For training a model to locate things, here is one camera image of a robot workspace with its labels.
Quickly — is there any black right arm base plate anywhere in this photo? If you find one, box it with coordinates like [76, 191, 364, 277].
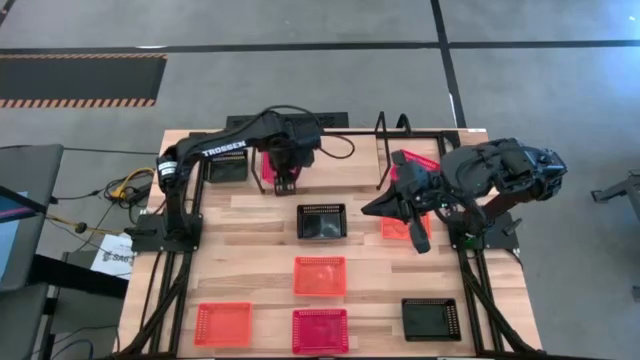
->
[447, 209, 521, 251]

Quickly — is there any black slotted plastic basket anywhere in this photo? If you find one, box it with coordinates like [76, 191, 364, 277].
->
[401, 297, 462, 343]
[204, 148, 250, 184]
[296, 203, 349, 240]

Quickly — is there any yellow cable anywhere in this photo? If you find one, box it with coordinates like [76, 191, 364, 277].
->
[44, 167, 157, 237]

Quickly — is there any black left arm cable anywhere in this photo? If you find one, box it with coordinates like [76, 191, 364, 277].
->
[234, 103, 357, 161]

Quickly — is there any grey stand leg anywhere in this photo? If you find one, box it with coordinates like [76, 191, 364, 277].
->
[590, 169, 640, 221]

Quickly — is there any black metal wooden board shelf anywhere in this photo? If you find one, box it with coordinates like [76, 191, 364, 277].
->
[249, 110, 391, 196]

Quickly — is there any white printed paper sheet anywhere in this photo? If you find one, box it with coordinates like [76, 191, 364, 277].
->
[90, 233, 135, 280]

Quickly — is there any colourful computer screen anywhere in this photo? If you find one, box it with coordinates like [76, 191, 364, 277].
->
[0, 191, 30, 282]

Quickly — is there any orange slotted plastic basket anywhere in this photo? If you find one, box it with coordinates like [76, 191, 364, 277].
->
[379, 212, 433, 241]
[292, 256, 348, 298]
[193, 301, 253, 348]

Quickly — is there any black slotted bar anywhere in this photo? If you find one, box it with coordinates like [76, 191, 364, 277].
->
[225, 112, 350, 130]

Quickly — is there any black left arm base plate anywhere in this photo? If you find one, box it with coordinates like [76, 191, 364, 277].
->
[130, 212, 204, 253]

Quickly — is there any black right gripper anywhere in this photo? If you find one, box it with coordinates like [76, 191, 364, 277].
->
[360, 149, 446, 255]

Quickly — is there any black hazard striped floor mat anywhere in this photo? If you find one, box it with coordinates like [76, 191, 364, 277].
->
[0, 53, 168, 109]

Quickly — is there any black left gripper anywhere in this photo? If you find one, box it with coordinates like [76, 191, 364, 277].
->
[268, 142, 316, 197]

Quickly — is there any black horizontal beam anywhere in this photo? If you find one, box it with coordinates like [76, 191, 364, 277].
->
[27, 253, 130, 300]

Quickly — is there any grey side table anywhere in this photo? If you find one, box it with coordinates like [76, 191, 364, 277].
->
[0, 143, 65, 294]

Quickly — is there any red slotted plastic basket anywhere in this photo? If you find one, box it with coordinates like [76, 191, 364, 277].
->
[390, 148, 442, 182]
[260, 149, 301, 186]
[291, 308, 350, 355]

